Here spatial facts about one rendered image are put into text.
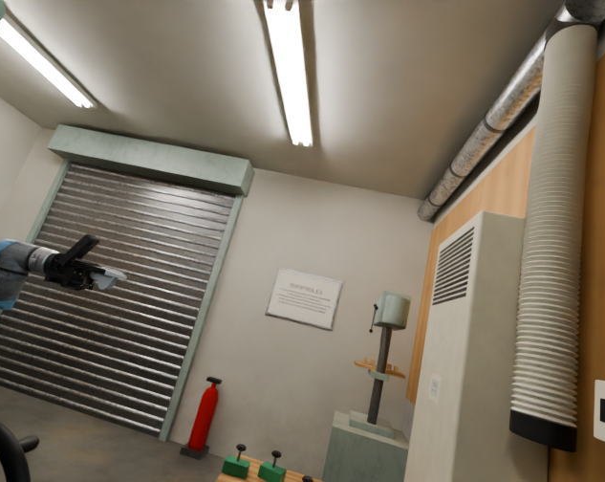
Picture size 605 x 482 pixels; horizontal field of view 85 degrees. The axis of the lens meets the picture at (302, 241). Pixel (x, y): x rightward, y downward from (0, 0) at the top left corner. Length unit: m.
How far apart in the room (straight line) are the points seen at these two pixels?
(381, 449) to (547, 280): 1.45
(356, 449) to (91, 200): 3.50
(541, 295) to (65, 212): 4.18
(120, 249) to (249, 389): 1.93
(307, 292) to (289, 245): 0.50
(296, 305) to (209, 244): 1.07
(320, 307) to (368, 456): 1.36
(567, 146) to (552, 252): 0.37
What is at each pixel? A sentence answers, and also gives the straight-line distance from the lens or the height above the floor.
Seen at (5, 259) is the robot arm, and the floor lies 1.19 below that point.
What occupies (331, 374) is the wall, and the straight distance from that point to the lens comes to 3.20.
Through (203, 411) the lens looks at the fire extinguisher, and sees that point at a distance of 3.26.
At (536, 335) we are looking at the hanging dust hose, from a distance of 1.22.
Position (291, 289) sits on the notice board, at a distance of 3.21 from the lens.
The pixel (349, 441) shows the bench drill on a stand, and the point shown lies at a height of 0.65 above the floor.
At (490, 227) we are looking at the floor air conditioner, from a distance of 1.42.
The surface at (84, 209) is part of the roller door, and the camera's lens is 4.29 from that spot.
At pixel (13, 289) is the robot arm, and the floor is 1.12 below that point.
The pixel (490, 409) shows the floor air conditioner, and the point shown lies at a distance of 1.35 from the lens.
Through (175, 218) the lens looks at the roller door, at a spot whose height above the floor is 1.96.
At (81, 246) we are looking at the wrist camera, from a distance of 1.15.
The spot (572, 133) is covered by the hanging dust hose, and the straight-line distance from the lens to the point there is 1.47.
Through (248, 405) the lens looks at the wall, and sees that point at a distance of 3.32.
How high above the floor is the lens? 1.22
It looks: 14 degrees up
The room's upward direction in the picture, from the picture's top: 14 degrees clockwise
